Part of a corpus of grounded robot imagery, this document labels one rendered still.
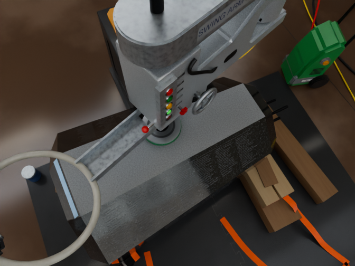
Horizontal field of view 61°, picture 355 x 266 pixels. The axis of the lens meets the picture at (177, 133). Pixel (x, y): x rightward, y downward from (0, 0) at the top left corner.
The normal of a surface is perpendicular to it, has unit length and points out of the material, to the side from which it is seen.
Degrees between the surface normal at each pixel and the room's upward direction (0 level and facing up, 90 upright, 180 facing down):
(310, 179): 0
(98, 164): 2
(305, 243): 0
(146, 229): 45
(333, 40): 34
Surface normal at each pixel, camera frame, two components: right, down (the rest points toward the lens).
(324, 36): -0.51, -0.23
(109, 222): 0.37, 0.31
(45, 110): 0.04, -0.37
